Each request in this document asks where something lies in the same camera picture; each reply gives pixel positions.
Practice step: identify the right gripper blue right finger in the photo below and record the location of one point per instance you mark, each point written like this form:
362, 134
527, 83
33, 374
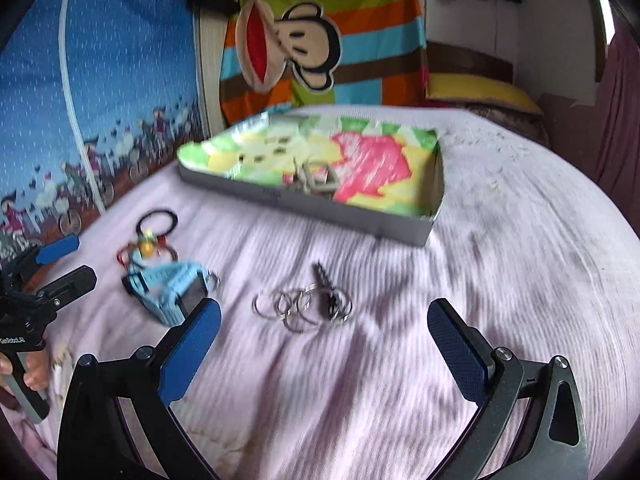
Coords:
551, 439

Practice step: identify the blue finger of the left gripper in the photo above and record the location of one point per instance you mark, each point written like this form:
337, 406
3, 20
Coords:
67, 289
36, 257

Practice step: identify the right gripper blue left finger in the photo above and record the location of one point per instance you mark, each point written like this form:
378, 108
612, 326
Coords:
95, 441

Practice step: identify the brown hair tie yellow bead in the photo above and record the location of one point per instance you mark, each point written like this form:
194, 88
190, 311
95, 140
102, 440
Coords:
151, 249

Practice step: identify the light blue wrist watch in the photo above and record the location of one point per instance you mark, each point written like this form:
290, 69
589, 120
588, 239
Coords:
170, 291

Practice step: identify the silver metal rings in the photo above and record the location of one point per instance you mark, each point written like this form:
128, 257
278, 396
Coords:
320, 304

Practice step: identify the grey wrist watch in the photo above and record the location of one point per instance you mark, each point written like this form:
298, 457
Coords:
313, 177

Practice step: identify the left hand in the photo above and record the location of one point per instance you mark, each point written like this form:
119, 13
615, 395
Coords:
37, 367

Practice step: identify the pink bed sheet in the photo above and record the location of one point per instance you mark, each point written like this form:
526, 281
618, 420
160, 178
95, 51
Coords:
324, 367

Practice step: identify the blue fabric wardrobe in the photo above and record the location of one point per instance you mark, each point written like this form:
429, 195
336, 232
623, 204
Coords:
95, 96

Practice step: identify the colourful paper-lined cardboard tray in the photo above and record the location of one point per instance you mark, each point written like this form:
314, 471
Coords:
375, 177

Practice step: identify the yellow pillow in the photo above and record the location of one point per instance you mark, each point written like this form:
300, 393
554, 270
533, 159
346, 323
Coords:
473, 89

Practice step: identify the brown wooden headboard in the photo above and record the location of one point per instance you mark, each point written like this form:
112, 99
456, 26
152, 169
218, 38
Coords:
446, 59

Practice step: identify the striped monkey cartoon cloth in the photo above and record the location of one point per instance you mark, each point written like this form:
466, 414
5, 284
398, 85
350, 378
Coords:
281, 54

